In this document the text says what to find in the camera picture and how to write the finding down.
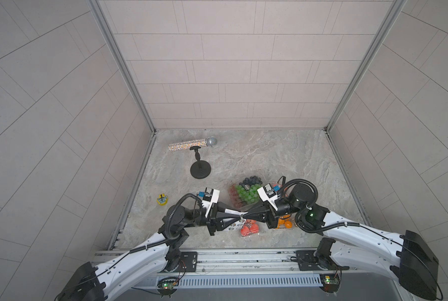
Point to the clear grape box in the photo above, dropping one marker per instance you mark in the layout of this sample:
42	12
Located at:
244	192

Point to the white sticker sheet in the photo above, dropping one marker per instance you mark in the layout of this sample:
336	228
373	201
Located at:
233	220

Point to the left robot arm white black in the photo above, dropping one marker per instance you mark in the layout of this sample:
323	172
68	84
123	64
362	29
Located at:
159	253

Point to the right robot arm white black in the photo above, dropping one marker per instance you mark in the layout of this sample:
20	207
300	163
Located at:
405	258

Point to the glitter microphone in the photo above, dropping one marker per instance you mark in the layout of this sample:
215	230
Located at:
187	145

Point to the yellow round toy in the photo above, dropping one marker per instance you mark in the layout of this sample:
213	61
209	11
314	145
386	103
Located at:
162	200

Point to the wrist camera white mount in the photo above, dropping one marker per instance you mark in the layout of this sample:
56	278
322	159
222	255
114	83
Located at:
268	194
209	197

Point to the black microphone stand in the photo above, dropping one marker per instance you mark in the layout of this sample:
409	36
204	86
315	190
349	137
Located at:
200	169

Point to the clear orange fruit box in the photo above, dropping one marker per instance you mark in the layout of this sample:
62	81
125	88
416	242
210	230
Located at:
285	222

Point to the right circuit board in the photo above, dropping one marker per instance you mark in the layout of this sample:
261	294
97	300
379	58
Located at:
330	283

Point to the clear red fruit box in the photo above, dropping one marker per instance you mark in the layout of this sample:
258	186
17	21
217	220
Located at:
250	227

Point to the left circuit board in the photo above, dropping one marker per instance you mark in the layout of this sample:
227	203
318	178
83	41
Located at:
167	286

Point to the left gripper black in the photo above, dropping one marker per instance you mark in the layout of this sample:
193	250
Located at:
215	217

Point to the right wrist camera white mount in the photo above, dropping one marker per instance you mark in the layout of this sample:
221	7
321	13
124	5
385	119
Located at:
268	194

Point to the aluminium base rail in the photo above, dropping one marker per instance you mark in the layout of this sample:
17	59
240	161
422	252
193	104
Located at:
249	268

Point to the circuit board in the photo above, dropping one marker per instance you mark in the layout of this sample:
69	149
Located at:
167	286
330	283

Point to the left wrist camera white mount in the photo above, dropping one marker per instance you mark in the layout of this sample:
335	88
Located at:
209	197

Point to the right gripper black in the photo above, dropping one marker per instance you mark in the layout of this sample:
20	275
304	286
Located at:
270	215

